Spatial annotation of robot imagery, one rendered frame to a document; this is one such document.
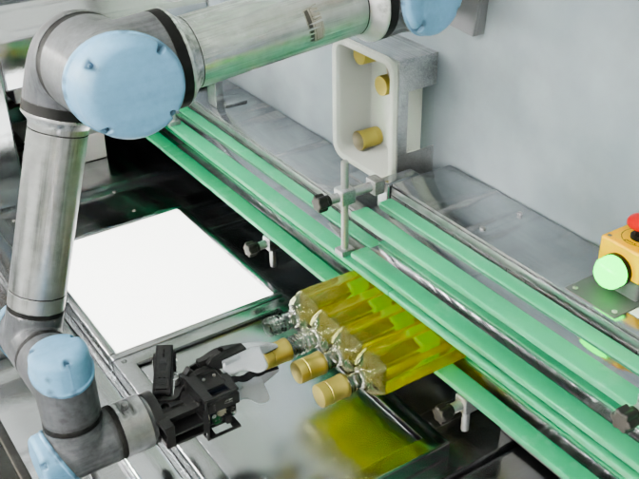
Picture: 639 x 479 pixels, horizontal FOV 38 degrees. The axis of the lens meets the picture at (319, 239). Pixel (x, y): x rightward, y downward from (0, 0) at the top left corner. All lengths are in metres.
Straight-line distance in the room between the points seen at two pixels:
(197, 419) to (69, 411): 0.18
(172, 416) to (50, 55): 0.49
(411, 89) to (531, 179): 0.25
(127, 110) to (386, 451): 0.66
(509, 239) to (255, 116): 0.80
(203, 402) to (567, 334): 0.48
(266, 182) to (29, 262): 0.65
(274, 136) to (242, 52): 0.81
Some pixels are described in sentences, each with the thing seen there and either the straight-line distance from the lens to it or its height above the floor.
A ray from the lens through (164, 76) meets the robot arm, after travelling 1.02.
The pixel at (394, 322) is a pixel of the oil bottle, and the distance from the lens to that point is 1.38.
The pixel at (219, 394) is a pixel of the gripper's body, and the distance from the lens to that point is 1.25.
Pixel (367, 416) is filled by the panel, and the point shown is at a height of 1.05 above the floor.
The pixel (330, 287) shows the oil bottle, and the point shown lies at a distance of 1.45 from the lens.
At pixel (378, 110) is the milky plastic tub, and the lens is 1.66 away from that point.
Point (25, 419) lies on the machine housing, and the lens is 1.59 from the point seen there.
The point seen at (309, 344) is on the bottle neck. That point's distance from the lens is 1.38.
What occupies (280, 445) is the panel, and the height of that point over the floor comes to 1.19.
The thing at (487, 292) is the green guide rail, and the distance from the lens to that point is 1.27.
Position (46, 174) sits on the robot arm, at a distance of 1.18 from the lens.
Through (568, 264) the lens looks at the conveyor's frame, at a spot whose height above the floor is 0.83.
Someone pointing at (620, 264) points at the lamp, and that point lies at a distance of 1.23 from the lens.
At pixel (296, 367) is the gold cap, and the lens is 1.32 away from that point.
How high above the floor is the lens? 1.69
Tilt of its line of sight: 28 degrees down
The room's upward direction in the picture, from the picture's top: 110 degrees counter-clockwise
